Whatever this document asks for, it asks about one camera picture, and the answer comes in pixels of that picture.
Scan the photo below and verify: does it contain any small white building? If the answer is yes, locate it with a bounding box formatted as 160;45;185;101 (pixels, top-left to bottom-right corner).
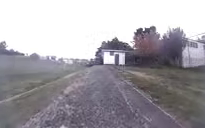
101;48;127;66

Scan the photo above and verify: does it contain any group of dark trees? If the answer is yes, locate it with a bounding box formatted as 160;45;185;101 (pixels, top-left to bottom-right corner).
94;36;134;66

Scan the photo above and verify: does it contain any grey gravel path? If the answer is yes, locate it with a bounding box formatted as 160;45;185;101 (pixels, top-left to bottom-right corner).
21;64;184;128

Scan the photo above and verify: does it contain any row of distant buildings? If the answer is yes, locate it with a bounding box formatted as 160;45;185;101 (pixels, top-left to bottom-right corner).
29;52;91;66

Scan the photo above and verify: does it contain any reddish tree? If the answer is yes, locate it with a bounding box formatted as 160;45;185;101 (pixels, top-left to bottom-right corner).
132;25;163;66

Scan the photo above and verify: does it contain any dark tree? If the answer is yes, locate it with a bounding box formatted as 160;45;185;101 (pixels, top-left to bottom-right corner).
159;26;187;67

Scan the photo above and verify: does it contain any pale concrete kerb strip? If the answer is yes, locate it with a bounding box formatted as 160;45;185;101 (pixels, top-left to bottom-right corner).
0;69;86;108

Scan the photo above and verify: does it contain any grass field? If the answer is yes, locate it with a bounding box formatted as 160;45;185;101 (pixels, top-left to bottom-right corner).
118;63;205;128

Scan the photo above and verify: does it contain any grass verge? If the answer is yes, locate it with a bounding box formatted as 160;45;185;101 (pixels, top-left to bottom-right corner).
0;61;91;128

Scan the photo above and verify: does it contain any large white building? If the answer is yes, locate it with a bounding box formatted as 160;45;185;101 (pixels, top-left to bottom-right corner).
180;38;205;69

